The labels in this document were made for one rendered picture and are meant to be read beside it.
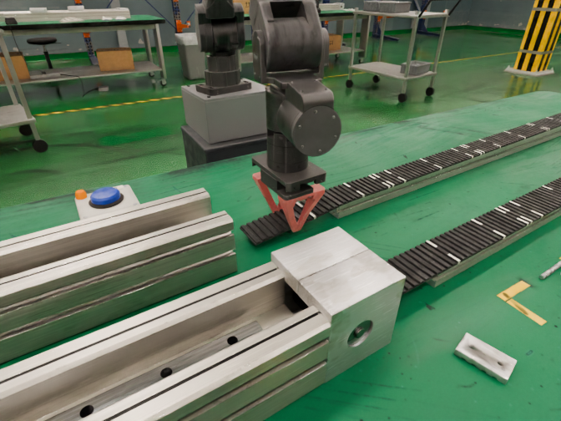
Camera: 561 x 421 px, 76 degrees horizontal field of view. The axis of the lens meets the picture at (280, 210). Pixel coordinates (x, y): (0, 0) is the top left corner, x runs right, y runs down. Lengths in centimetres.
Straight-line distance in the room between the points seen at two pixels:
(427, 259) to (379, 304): 15
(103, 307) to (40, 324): 6
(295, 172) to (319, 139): 10
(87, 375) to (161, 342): 6
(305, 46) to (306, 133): 10
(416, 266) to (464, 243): 9
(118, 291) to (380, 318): 29
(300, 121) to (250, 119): 56
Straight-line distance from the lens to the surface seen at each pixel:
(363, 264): 37
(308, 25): 46
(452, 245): 53
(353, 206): 63
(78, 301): 45
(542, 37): 673
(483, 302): 52
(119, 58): 522
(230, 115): 91
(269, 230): 54
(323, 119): 40
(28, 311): 45
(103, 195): 57
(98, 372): 35
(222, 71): 93
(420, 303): 48
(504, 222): 63
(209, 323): 35
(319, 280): 34
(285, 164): 48
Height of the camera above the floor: 111
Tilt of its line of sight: 32 degrees down
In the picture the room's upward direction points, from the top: straight up
